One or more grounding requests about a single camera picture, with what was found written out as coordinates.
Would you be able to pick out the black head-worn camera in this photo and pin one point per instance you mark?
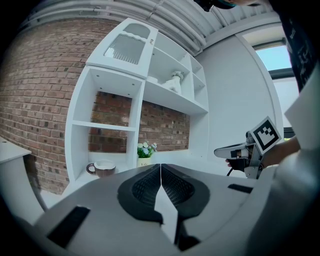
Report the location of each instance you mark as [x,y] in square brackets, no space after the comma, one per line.
[207,5]

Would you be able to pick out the grey coffee mug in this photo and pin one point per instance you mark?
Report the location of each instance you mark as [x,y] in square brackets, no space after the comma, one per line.
[105,168]

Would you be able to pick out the person's right forearm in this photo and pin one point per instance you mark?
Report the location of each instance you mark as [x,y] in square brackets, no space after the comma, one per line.
[280,153]

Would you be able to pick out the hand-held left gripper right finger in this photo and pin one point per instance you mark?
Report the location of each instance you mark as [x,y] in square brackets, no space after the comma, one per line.
[212,195]

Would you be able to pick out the ribbed glass cabinet door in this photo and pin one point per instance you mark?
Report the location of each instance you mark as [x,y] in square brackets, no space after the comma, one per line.
[125,48]

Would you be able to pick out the potted blue white flowers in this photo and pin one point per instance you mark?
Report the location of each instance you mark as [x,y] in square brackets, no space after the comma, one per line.
[145,155]

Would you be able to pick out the white flower bunch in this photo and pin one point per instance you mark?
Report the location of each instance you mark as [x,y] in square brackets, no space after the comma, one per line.
[178,73]

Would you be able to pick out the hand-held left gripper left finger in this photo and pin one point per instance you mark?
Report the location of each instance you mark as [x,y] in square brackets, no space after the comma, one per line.
[100,220]

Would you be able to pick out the tall white vase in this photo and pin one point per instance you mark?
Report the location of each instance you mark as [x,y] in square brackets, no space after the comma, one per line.
[178,85]

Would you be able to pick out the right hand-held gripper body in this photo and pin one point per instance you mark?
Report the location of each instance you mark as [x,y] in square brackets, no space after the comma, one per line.
[265,135]

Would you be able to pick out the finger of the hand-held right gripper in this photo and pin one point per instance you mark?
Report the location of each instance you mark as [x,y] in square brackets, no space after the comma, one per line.
[230,152]

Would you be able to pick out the person's right hand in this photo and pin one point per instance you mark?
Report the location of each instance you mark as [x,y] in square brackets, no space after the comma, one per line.
[227,162]

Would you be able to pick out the round metal door knob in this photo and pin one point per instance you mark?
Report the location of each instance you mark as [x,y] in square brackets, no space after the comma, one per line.
[151,41]

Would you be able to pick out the person's black shirt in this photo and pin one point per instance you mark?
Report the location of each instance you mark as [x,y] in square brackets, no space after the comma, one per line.
[300,37]

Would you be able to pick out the grey framed window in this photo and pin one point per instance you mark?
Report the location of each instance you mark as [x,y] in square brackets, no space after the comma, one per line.
[272,58]

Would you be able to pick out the small white desk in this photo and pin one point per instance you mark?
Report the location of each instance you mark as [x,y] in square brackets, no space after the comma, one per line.
[10,152]

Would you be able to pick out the white desk with hutch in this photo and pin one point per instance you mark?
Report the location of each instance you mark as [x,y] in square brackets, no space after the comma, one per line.
[180,158]

